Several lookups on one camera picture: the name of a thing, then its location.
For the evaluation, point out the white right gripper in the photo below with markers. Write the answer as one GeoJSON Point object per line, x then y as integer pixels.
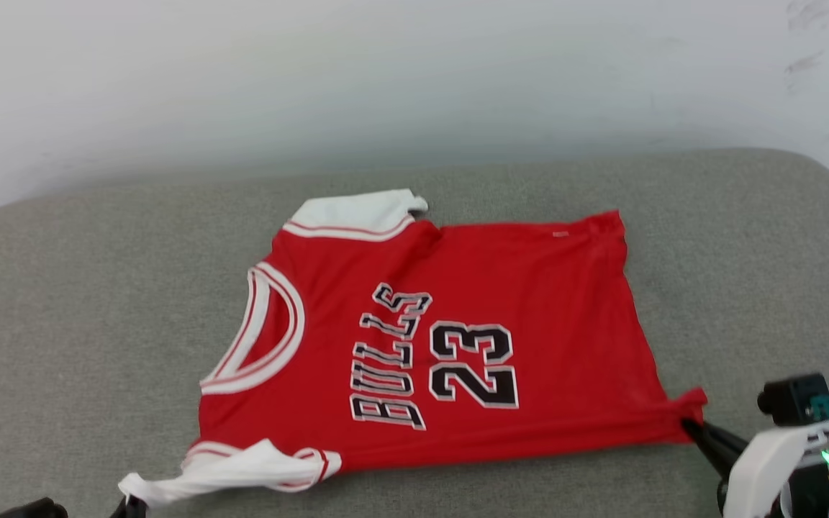
{"type": "Point", "coordinates": [763, 467]}

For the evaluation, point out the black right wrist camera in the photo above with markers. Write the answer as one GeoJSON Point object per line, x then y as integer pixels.
{"type": "Point", "coordinates": [792, 399]}

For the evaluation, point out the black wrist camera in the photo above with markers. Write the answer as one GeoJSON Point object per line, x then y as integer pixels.
{"type": "Point", "coordinates": [29, 509]}
{"type": "Point", "coordinates": [792, 399]}

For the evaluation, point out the red Bulls 23 jersey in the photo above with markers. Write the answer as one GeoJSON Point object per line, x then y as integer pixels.
{"type": "Point", "coordinates": [494, 288]}

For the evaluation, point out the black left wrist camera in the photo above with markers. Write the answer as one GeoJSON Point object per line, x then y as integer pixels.
{"type": "Point", "coordinates": [29, 509]}

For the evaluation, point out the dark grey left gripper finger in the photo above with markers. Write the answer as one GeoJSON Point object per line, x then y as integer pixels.
{"type": "Point", "coordinates": [130, 509]}

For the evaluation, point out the grey fabric sofa cushion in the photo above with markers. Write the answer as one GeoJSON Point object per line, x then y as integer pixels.
{"type": "Point", "coordinates": [62, 302]}

